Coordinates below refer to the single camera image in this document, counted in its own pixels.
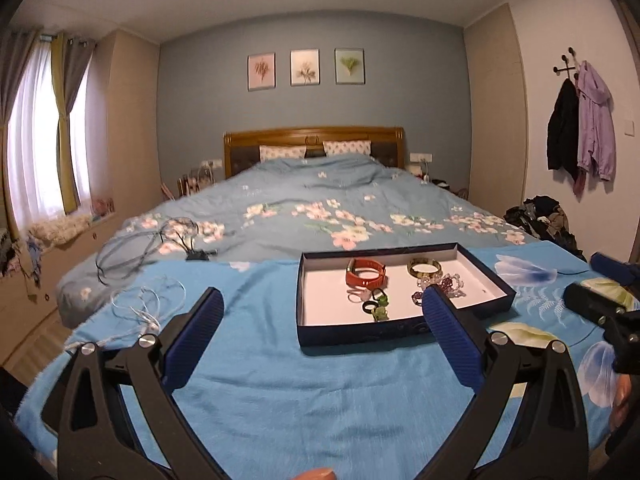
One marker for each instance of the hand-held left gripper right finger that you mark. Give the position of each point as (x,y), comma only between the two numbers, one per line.
(450,335)

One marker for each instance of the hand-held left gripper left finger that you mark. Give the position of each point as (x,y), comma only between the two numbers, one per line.
(197,332)

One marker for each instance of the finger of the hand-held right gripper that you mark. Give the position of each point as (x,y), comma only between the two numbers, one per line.
(585,302)
(615,269)

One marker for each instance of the green jade pendant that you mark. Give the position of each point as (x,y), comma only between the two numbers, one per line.
(380,314)
(384,300)

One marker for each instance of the navy box with white inside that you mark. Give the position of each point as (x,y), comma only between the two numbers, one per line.
(325,300)

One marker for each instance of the person's right hand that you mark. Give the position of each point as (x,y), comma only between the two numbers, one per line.
(624,400)

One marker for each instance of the person's left hand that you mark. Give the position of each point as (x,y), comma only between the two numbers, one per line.
(317,474)

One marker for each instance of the tortoiseshell bangle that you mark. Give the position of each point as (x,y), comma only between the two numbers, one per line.
(425,274)

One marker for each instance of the pile of dark clothes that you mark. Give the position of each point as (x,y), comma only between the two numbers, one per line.
(542,225)

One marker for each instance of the orange smartwatch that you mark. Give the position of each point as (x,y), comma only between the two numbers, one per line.
(350,272)

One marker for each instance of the light blue flower-print blanket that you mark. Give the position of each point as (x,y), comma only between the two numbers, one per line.
(300,400)

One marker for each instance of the purple jacket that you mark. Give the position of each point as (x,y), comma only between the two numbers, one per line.
(595,130)

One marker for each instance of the black jacket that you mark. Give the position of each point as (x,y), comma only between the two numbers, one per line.
(562,130)

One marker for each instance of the cluttered bedside table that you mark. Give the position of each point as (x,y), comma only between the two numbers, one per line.
(442,182)
(197,182)

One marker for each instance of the beige window seat cabinet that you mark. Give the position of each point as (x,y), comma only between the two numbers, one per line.
(55,270)

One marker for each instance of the pink patterned box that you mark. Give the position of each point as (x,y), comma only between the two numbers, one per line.
(103,206)

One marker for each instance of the fluffy cream cushion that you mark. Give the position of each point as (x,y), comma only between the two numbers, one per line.
(60,227)

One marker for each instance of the blue floral duvet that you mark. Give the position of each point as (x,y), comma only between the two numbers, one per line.
(300,190)

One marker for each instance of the patterned cloth pile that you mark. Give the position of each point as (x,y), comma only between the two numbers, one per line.
(20,260)

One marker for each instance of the beige wardrobe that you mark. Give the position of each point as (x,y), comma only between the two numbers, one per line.
(495,110)
(127,125)

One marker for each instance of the dotted white pillow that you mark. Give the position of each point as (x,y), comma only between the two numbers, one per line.
(282,151)
(346,148)

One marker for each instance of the wooden headboard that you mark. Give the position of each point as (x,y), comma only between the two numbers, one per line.
(310,132)

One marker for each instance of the white sheer curtain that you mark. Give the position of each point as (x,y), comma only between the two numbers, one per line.
(35,150)

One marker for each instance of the grey and yellow curtain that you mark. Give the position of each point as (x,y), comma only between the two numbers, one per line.
(12,85)
(62,110)

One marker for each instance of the framed pink plant picture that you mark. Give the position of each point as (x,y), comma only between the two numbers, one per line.
(261,71)

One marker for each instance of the framed beige plant picture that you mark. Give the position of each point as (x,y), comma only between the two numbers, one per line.
(305,67)

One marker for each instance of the framed green plant picture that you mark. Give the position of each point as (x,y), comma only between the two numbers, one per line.
(349,66)

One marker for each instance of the white wall switch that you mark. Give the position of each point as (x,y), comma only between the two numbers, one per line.
(626,122)

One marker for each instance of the white wall socket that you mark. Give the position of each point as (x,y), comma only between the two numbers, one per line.
(211,164)
(421,157)

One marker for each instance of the black wall coat rack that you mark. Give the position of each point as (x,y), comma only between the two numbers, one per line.
(567,62)

